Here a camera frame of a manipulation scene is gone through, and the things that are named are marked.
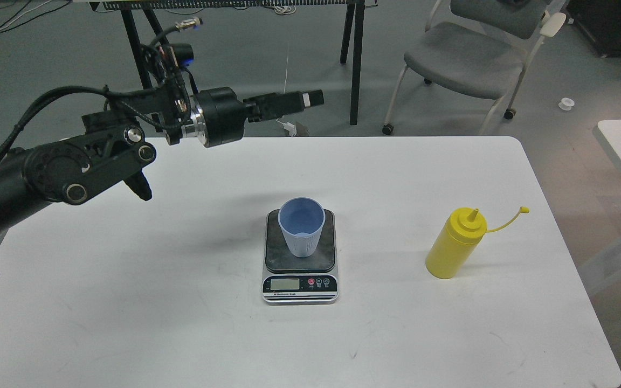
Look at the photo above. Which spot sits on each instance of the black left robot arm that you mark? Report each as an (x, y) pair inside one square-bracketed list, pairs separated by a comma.
[(113, 148)]

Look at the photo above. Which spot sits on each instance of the yellow squeeze bottle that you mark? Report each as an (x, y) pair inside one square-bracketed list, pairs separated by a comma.
[(460, 235)]

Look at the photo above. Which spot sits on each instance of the blue ribbed plastic cup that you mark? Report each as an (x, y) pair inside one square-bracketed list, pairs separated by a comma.
[(301, 220)]

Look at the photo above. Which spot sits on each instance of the black metal table frame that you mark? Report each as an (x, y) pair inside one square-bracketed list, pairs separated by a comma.
[(353, 28)]

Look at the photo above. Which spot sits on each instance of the small white spool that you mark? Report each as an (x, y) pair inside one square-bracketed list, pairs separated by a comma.
[(566, 104)]

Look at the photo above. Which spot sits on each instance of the silver digital kitchen scale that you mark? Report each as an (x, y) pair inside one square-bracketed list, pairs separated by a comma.
[(287, 279)]

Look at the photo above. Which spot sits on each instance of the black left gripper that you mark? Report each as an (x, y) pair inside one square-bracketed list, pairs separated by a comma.
[(217, 116)]

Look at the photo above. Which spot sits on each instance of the black cabinet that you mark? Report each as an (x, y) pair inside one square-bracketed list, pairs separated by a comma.
[(600, 22)]

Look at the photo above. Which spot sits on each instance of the grey office chair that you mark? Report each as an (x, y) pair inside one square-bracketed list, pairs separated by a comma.
[(472, 63)]

